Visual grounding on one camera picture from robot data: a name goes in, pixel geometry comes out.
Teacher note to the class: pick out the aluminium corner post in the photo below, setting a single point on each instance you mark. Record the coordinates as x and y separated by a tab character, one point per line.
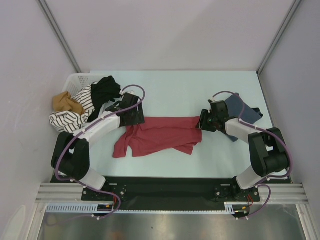
279	35
49	16

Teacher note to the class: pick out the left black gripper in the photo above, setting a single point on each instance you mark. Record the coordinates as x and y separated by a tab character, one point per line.
139	118

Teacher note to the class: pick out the right aluminium corner post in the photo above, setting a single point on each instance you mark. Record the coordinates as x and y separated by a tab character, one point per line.
279	35

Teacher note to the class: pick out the mustard tank top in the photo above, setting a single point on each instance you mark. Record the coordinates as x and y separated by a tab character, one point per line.
64	102

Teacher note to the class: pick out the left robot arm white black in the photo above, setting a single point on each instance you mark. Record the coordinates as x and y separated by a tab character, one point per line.
71	158

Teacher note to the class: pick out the left aluminium corner post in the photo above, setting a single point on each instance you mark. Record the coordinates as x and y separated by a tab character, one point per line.
49	16

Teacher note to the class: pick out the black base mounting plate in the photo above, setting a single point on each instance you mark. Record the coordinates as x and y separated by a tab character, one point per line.
176	193

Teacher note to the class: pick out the striped white black tank top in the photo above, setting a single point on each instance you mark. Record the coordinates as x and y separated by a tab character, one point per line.
67	121

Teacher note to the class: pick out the aluminium extrusion base frame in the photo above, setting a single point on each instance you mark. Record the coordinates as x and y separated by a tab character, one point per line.
208	161

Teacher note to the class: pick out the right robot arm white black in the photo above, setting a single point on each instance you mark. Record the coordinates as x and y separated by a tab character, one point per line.
267	149

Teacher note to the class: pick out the blue grey tank top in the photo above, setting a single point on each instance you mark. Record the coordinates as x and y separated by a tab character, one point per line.
240	112

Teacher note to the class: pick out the red tank top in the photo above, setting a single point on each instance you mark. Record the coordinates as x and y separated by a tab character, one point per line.
158	134

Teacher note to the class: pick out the slotted cable duct rail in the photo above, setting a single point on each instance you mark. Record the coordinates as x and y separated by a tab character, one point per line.
100	209

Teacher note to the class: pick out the white plastic laundry basket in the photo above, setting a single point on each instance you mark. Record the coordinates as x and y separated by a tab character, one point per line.
76	82

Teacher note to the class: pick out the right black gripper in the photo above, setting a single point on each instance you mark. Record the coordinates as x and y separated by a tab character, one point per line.
202	123

